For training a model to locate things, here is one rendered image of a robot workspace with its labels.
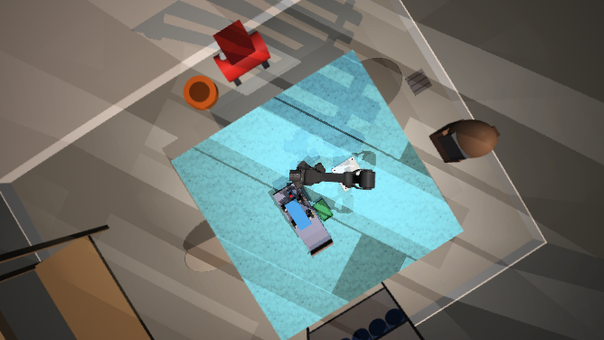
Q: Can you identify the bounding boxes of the dark grey ramp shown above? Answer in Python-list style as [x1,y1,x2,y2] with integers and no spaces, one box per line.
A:
[273,182,334,258]

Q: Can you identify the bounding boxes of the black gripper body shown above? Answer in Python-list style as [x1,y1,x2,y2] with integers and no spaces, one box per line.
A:
[292,163,326,189]

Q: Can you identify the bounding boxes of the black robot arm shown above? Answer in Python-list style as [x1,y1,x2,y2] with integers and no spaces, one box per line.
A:
[289,160,376,190]

